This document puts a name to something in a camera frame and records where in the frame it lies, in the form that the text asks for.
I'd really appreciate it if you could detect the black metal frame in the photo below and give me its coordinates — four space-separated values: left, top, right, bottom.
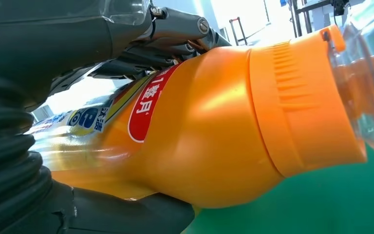
288 0 351 38

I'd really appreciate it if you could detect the orange detergent bottle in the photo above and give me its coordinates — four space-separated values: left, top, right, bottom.
25 0 374 209

